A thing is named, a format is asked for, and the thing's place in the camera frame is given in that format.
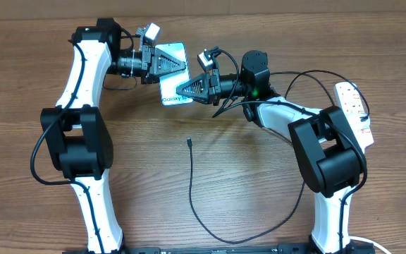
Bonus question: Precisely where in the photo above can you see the blue Galaxy smartphone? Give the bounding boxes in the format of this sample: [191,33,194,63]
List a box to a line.
[155,42,193,107]

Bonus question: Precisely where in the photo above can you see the white charger adapter plug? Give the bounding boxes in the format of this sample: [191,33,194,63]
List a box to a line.
[354,114,371,125]

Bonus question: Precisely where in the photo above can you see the black USB charger cable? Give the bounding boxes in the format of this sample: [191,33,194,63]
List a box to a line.
[185,69,371,245]

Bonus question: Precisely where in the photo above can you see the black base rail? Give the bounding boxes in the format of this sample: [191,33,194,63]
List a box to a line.
[61,243,313,254]

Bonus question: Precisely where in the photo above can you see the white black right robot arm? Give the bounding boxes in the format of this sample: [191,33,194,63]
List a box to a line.
[176,49,374,253]

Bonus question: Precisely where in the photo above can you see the white power strip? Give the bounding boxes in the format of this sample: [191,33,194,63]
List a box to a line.
[333,82,374,153]

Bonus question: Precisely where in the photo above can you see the white power strip cord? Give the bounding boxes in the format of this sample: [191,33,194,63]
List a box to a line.
[349,235,393,254]

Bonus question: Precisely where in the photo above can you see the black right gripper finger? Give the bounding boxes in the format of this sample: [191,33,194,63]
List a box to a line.
[178,79,209,92]
[176,87,209,104]

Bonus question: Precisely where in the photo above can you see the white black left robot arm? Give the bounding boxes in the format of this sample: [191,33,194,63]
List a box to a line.
[30,18,189,253]

